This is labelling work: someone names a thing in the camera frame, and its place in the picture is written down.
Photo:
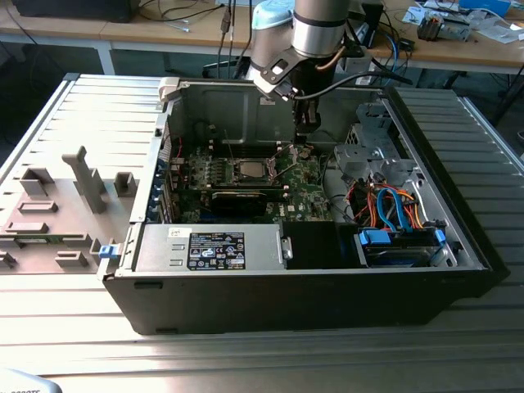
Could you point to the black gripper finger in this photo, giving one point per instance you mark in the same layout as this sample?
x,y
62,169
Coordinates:
x,y
307,118

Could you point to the CPU with silver lid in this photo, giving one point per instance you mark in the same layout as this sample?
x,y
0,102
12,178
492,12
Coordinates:
x,y
253,170

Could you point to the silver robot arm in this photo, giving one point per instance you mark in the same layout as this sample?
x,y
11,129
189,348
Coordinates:
x,y
319,28

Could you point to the metal locking lever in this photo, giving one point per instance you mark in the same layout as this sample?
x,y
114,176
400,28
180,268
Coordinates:
x,y
232,153

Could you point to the CPU socket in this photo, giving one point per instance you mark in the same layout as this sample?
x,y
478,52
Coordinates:
x,y
251,182

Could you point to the CPU cooler heatsink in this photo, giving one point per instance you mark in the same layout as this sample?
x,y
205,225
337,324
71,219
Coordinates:
x,y
430,28

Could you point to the round coin battery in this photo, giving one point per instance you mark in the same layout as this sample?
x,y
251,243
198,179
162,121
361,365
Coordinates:
x,y
305,153

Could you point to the metal drive cage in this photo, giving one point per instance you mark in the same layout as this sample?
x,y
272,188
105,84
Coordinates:
x,y
360,157

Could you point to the green motherboard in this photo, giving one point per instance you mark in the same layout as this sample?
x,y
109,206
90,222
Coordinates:
x,y
303,192

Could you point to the black upright box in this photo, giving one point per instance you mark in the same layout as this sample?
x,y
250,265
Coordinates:
x,y
372,16

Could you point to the graphics card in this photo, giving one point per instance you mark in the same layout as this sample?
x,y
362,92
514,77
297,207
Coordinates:
x,y
237,202

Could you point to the blue disk carrier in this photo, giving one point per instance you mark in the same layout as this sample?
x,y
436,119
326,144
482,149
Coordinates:
x,y
374,237

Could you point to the wooden desk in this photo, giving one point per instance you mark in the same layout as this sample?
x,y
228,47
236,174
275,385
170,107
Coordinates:
x,y
135,34
450,51

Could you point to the beige case latch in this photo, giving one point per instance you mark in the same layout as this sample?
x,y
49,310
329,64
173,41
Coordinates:
x,y
168,88

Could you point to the silver drive unit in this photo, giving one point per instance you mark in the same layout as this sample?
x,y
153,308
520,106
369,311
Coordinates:
x,y
456,32

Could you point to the hard disk drive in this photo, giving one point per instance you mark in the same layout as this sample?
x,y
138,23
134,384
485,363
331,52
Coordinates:
x,y
393,258

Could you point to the black PC case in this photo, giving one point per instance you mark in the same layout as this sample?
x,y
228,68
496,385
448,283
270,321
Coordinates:
x,y
286,303

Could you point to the blue box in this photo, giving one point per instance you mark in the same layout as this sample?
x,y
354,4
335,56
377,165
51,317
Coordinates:
x,y
487,6

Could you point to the grey power supply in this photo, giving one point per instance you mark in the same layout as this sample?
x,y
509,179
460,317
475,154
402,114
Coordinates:
x,y
163,249

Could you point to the blue case latch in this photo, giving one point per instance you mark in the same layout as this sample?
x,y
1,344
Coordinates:
x,y
107,251

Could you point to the black computer box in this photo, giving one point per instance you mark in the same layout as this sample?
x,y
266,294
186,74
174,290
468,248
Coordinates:
x,y
73,10

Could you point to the grey parts rack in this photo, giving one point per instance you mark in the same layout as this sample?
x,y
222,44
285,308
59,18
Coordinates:
x,y
69,221

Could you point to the pale teach pendant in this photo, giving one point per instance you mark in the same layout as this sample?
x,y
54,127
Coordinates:
x,y
24,382

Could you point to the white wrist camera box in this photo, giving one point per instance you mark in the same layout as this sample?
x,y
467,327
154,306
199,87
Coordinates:
x,y
268,84

